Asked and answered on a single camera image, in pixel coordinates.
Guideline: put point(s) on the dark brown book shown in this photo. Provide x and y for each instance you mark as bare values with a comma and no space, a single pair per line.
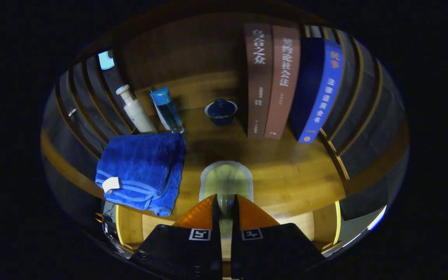
258,85

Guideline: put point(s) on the blue book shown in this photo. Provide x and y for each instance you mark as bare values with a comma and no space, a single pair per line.
325,93

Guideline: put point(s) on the blue lidded teacup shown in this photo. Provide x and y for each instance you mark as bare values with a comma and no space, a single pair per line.
221,111

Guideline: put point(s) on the green sponge with white pad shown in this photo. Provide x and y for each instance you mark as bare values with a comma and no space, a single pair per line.
226,179

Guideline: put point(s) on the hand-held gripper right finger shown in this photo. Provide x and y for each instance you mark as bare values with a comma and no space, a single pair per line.
274,252

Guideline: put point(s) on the teal capped bottle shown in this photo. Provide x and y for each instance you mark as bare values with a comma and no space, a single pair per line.
167,109

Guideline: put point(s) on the brown wooden cabinet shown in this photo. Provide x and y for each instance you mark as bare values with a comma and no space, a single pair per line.
193,50

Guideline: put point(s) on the wooden countertop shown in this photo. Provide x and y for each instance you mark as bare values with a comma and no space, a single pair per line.
286,175

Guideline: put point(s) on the blue folded towel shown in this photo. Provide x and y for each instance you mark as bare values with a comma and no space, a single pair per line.
142,167

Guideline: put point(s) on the reddish brown book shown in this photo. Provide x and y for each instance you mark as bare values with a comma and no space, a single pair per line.
284,85

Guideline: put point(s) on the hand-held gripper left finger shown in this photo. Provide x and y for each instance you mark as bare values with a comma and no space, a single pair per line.
181,252

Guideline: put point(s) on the white tape strip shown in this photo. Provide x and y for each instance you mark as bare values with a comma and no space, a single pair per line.
71,112

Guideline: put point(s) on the white pump bottle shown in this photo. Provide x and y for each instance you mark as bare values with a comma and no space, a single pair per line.
138,114

